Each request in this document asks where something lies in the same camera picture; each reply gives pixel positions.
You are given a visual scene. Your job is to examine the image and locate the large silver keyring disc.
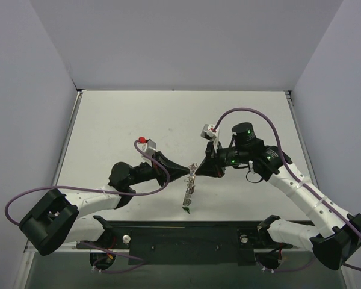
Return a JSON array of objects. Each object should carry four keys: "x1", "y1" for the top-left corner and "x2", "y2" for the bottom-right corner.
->
[{"x1": 182, "y1": 163, "x2": 198, "y2": 207}]

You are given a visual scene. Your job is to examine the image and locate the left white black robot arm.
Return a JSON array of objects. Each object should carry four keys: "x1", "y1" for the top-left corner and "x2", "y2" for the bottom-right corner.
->
[{"x1": 19, "y1": 152, "x2": 190, "y2": 256}]

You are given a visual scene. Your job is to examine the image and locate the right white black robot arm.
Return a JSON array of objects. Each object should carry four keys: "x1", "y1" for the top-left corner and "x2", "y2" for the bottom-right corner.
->
[{"x1": 196, "y1": 122, "x2": 361, "y2": 270}]

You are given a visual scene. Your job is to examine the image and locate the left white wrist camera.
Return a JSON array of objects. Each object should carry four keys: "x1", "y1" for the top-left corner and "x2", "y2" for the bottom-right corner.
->
[{"x1": 138, "y1": 138, "x2": 156, "y2": 159}]

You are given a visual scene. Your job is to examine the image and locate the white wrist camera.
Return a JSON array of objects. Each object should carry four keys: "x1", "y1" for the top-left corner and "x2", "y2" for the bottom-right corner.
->
[
  {"x1": 200, "y1": 124, "x2": 220, "y2": 153},
  {"x1": 138, "y1": 138, "x2": 156, "y2": 159}
]

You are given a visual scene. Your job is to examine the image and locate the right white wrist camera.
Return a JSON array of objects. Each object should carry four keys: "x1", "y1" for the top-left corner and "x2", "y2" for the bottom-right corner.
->
[{"x1": 200, "y1": 124, "x2": 220, "y2": 153}]

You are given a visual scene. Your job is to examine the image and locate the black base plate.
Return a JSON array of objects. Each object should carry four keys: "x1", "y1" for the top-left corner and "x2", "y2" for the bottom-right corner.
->
[{"x1": 93, "y1": 218, "x2": 277, "y2": 266}]

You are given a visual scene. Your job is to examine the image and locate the aluminium front rail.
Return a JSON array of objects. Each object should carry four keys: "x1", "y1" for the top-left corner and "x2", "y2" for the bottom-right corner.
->
[{"x1": 24, "y1": 225, "x2": 349, "y2": 253}]

